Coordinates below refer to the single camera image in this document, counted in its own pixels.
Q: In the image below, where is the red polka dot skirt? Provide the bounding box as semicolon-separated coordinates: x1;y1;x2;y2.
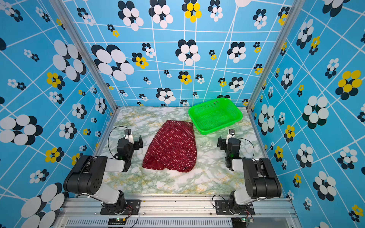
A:
142;120;197;173

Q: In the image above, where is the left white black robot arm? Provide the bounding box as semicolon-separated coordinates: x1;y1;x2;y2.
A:
63;135;143;215

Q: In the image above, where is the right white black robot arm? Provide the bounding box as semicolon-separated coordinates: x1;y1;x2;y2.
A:
215;137;282;215

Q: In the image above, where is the green plastic basket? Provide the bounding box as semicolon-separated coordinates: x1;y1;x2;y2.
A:
188;97;243;135

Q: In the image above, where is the right green circuit board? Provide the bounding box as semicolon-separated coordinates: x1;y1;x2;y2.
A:
232;218;253;228

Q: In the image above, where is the green circuit board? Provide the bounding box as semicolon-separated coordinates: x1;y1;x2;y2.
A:
108;218;128;226
232;218;253;228

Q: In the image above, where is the left green circuit board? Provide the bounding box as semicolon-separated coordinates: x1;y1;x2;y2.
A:
108;218;128;226

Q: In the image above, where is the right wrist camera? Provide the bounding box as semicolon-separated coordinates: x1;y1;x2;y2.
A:
226;129;235;144

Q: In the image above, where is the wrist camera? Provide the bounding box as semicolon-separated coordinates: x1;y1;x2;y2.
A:
125;128;134;144
226;129;235;144

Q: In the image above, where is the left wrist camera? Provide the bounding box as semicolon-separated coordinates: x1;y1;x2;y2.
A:
125;128;134;144

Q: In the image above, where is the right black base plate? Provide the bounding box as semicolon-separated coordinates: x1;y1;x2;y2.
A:
213;199;255;216

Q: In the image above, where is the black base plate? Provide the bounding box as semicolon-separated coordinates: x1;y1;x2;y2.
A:
213;199;255;216
100;199;141;215

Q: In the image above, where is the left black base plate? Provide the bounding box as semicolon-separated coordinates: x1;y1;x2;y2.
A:
100;199;141;215

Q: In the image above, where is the aluminium front rail frame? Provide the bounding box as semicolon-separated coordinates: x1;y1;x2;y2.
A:
54;194;301;228

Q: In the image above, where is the right aluminium corner post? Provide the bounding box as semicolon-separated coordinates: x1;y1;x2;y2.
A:
246;0;305;113

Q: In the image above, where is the aluminium corner post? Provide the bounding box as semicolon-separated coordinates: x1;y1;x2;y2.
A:
246;0;305;113
49;1;118;112

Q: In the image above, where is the left aluminium corner post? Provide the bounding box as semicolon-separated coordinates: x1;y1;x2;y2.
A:
49;1;118;112

